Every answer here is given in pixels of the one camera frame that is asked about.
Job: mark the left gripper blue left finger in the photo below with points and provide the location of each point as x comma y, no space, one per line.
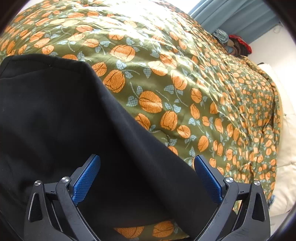
52,212

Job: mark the black pants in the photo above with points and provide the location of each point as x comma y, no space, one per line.
56,113

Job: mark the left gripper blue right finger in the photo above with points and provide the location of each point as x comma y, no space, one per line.
242,212

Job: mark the white pillow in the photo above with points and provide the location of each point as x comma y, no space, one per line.
284,190

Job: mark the green orange floral duvet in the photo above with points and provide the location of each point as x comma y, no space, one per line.
172,77

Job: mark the pile of clothes by window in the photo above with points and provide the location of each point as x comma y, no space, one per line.
234,45

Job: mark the blue curtain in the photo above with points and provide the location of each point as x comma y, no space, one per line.
248,19

